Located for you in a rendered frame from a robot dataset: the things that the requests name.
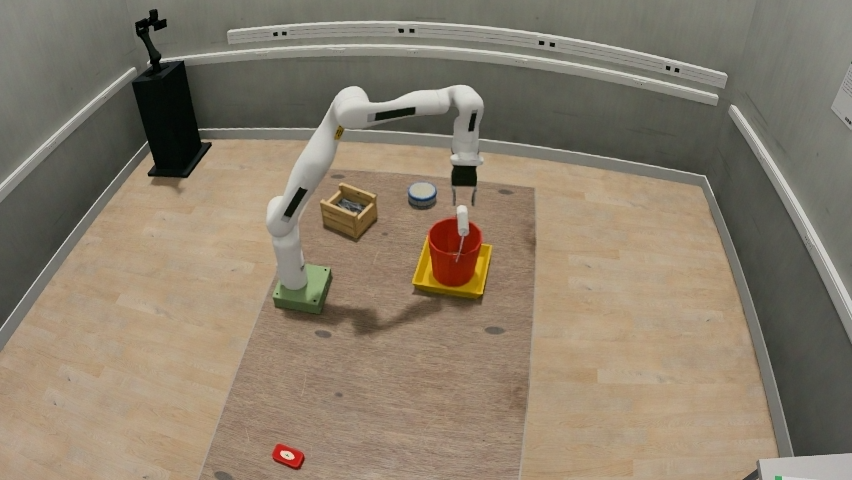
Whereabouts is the wooden crate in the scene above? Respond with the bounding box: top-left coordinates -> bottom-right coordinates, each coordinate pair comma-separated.
320,183 -> 378,238

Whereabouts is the yellow square tray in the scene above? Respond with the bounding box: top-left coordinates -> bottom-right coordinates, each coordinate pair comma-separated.
412,235 -> 492,299

